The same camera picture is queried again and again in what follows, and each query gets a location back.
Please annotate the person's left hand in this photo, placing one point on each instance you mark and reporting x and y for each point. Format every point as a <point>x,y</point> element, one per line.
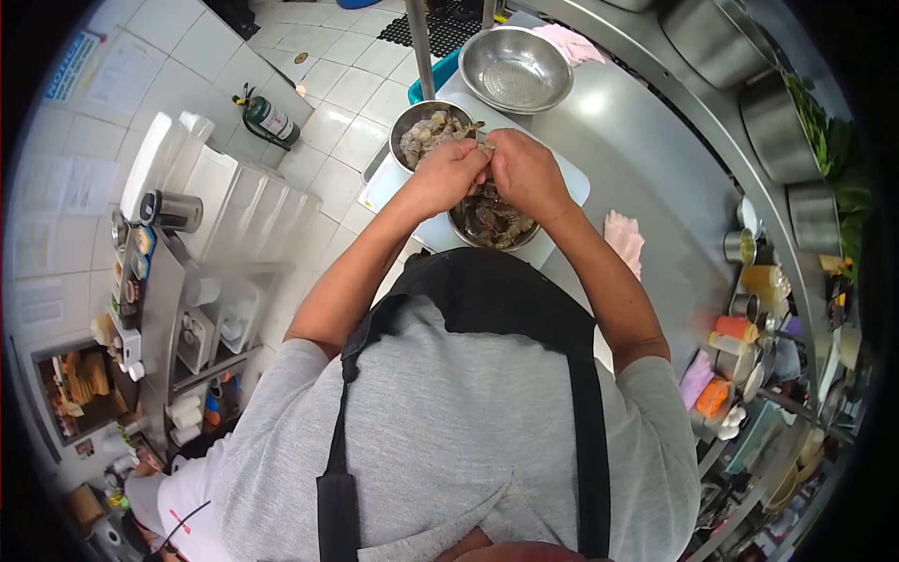
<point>442,179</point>

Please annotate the person's right hand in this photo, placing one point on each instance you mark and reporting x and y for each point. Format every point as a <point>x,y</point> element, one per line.
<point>530,175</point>

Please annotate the person's left fingers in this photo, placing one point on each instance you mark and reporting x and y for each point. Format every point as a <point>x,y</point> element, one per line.
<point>472,165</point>

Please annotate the person's right fingers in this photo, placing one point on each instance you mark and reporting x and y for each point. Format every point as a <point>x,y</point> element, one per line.
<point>500,165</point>

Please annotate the grey raw shrimp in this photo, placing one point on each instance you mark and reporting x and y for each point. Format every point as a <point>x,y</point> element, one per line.
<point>485,145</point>

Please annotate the pile of peeled shrimp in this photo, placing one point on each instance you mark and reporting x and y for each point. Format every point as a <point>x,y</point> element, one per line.
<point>428,133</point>

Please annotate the pile of dark unpeeled shrimp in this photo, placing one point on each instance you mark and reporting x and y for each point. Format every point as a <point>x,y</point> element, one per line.
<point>495,221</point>

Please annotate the white cutting board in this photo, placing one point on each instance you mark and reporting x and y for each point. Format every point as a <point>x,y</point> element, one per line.
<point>562,179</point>

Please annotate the steel bowl with unpeeled shrimp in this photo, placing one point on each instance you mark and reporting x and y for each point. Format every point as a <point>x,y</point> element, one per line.
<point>460,232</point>

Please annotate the steel bowl with peeled shrimp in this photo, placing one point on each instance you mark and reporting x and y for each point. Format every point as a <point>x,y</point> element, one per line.
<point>404,123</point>

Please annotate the teal plastic tray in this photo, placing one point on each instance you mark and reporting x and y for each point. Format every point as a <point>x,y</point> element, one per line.
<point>442,74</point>

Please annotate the large steel colander bowl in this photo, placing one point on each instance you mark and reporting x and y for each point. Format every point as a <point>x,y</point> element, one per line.
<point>516,70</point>

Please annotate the steel pole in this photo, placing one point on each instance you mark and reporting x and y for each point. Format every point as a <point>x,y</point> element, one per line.
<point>420,49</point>

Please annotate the black floor mat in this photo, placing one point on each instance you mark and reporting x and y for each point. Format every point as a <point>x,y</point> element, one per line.
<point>449,31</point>

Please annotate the pink cloth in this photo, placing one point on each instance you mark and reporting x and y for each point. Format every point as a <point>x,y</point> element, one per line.
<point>624,242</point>
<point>572,43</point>

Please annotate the green fire extinguisher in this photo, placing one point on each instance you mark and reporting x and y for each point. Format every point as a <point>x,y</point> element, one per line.
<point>274,121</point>

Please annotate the large steel pot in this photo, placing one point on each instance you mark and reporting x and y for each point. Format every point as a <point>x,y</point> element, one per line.
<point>776,130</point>
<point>709,39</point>

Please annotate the stack of white plastic containers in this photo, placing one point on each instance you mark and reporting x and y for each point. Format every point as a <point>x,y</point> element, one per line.
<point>225,190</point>

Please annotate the small steel cup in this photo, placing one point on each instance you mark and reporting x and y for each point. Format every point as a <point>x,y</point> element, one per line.
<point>739,247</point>

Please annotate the person's body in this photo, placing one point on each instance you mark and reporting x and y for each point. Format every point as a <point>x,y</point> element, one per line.
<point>449,421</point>

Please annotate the orange squeeze bottle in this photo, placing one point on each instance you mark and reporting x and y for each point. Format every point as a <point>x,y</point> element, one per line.
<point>736,328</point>

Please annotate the clear tub of orange sauce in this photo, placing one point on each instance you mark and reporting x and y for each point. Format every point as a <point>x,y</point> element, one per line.
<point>764,284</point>

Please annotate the purple cloth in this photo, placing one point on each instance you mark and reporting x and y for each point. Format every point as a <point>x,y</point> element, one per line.
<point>697,379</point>

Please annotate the steel flask with black lid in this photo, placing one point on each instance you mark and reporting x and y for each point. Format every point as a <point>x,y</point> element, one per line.
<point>175,211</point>

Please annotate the orange lidded container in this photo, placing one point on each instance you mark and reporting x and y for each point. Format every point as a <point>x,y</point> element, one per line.
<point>713,397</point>

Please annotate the medium steel pot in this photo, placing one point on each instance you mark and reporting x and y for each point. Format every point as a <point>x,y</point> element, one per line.
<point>813,218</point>

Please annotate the steel shelf unit with supplies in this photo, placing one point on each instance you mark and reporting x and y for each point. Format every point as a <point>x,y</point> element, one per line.
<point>161,309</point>

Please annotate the bunch of green leaves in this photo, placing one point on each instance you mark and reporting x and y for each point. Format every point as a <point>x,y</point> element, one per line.
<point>846,182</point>

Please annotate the blue and white wall notice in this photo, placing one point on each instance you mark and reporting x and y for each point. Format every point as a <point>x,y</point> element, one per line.
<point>72,64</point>

